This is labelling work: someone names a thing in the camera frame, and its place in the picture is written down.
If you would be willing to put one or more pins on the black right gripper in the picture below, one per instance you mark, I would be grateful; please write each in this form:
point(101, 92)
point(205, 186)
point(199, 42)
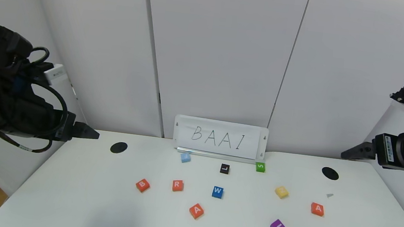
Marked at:
point(385, 148)

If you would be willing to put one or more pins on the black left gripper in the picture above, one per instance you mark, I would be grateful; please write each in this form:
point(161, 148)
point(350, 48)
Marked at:
point(64, 127)

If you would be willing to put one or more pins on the orange letter B block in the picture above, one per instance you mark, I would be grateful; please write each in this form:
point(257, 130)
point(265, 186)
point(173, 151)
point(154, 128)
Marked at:
point(142, 186)

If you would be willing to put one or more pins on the orange letter A block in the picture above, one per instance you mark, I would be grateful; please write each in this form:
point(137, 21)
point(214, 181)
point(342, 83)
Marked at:
point(196, 211)
point(317, 209)

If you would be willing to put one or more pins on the white paper reading BAAI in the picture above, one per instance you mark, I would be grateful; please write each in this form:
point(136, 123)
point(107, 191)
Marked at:
point(183, 142)

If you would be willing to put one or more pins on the black round table grommet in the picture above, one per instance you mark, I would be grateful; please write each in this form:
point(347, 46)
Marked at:
point(119, 148)
point(330, 174)

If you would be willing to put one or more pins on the yellow letter block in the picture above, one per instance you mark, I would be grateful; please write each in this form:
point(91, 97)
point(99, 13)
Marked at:
point(281, 192)

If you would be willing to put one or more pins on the white sign holder board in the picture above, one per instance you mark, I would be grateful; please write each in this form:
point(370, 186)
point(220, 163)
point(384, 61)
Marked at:
point(262, 146)

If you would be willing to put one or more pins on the green letter S block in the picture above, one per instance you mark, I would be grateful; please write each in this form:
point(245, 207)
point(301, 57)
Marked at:
point(260, 167)

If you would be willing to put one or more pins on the light blue letter block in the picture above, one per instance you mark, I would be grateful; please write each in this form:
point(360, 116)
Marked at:
point(185, 158)

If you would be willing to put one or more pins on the orange letter R block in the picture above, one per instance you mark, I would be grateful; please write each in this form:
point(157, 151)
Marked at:
point(177, 186)

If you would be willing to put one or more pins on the black letter L block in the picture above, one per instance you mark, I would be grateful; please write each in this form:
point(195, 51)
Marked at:
point(224, 169)

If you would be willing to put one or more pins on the blue letter W block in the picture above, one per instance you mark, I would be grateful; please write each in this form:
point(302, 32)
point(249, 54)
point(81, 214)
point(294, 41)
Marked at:
point(217, 192)

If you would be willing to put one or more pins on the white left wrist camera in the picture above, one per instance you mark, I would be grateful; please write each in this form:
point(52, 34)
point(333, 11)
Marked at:
point(54, 74)

